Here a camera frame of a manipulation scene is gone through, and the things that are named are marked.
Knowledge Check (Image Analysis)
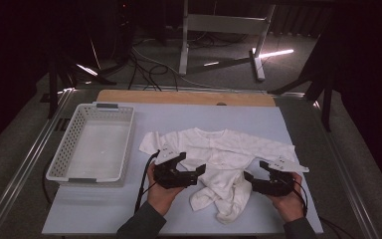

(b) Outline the white metal desk frame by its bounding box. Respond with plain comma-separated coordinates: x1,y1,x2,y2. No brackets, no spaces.
178,0,278,83

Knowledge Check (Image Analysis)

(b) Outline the dark pleated curtain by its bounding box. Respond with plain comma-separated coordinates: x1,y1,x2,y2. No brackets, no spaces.
272,4,332,38

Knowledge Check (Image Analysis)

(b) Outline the pale blue table mat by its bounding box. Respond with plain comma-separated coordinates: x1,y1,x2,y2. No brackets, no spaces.
42,102,324,235

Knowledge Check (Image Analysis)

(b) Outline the white perforated plastic basket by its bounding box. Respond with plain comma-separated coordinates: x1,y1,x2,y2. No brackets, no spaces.
45,103,136,185

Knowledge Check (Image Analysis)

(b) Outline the right hand-held gripper cable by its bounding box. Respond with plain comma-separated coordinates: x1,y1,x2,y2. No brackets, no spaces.
278,177,357,239

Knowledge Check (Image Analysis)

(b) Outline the person's right hand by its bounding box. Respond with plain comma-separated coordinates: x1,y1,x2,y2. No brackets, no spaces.
267,172,304,223

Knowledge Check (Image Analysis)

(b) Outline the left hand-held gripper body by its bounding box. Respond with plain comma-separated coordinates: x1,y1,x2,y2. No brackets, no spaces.
152,142,200,190

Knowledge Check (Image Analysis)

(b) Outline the white floor cable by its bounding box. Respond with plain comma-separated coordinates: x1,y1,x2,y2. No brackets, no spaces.
131,46,268,94

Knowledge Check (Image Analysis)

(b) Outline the hand-held gripper cable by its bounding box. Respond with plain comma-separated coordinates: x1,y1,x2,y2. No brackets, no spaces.
278,177,357,239
133,149,162,213

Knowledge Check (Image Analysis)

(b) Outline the person's left hand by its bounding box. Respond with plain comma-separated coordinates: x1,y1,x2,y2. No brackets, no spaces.
146,161,185,217

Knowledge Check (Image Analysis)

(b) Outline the black floor cable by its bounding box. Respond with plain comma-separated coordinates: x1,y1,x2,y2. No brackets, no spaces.
127,49,180,93

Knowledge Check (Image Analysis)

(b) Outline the left hand-held gripper cable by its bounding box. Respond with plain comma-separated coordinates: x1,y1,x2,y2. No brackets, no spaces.
133,149,162,213

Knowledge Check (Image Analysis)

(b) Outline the aluminium rail frame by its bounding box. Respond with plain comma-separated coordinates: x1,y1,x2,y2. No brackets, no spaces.
0,84,379,239

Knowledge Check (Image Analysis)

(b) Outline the black stand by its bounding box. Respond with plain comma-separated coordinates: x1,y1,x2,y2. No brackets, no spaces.
48,49,117,120
268,19,337,132

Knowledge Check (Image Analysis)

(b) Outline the white baby romper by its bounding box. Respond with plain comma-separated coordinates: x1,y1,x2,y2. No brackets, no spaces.
138,127,296,225

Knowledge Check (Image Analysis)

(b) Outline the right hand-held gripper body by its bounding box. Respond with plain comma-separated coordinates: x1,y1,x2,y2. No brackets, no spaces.
251,157,310,197

